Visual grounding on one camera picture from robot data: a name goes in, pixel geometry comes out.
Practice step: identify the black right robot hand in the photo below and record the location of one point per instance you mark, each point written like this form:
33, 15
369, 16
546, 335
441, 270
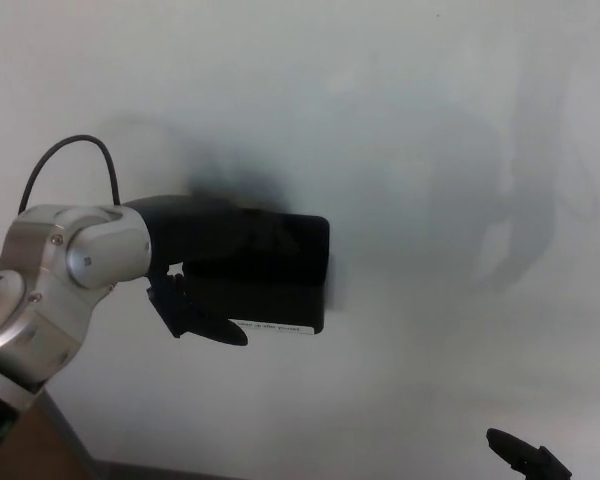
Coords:
530, 460

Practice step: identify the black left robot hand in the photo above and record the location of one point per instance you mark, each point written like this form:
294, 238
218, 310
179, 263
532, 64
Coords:
175, 225

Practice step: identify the brown wooden panel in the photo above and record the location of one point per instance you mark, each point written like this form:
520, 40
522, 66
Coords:
40, 445

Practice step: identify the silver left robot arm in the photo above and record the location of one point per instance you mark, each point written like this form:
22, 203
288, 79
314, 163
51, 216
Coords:
55, 280

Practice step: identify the black magnetic marker holder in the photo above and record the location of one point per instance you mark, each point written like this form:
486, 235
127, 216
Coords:
280, 280

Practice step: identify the white whiteboard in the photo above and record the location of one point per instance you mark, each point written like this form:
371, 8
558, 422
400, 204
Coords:
380, 100

